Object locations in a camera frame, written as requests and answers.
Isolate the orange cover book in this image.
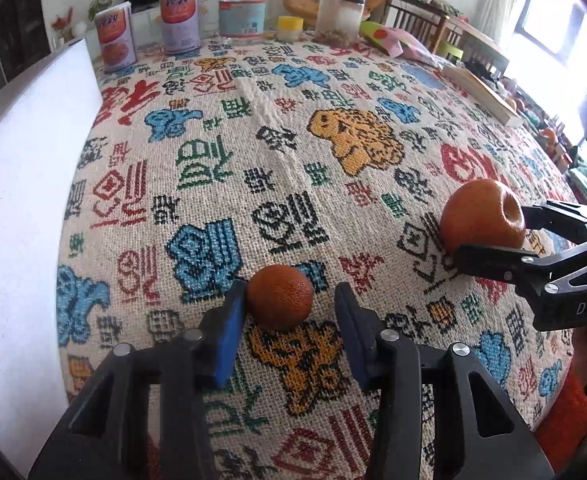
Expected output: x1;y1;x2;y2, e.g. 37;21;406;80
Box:
441;65;522;127

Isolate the red flower vase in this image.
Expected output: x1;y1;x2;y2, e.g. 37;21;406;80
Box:
51;6;73;44

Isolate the red apple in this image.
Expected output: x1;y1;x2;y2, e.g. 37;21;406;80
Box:
440;179;525;256

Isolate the clear jar black lid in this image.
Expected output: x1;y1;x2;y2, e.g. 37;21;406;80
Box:
314;0;366;49

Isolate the pink snack bag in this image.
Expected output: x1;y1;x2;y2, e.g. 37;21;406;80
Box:
359;21;438;66

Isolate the potted plant left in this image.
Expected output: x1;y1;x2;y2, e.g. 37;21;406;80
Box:
88;0;115;22

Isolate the small yellow cup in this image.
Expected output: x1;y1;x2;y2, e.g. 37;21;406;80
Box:
276;15;304;42

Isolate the left pink white can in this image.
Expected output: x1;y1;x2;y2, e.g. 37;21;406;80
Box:
94;1;136;73

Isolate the dark orange front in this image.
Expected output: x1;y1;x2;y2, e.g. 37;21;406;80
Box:
247;264;314;330

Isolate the orange fluffy sleeve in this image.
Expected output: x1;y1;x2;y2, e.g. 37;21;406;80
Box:
534;370;587;471

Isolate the clear jar gold lid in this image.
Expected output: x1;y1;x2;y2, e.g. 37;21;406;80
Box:
219;0;270;42

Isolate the white cardboard box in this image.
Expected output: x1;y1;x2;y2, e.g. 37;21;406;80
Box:
0;40;103;474

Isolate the pink white can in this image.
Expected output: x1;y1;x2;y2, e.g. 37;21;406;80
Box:
94;1;136;73
159;0;202;54

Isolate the wooden bench chair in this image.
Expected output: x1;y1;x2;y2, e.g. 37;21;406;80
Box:
383;0;509;76

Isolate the right pink white can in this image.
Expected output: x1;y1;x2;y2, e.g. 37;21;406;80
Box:
159;0;202;54

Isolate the patterned woven tablecloth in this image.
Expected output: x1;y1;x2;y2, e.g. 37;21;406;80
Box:
55;34;582;480

